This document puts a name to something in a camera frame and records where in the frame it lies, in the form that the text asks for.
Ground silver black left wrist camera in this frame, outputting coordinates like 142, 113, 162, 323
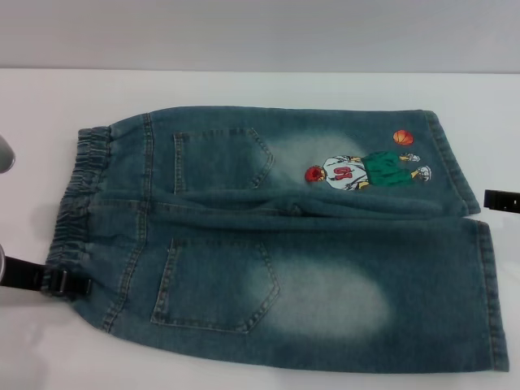
0, 134, 16, 175

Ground blue denim shorts with print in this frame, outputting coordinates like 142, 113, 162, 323
42, 104, 511, 374

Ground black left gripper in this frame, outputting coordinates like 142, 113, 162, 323
2, 254, 93, 300

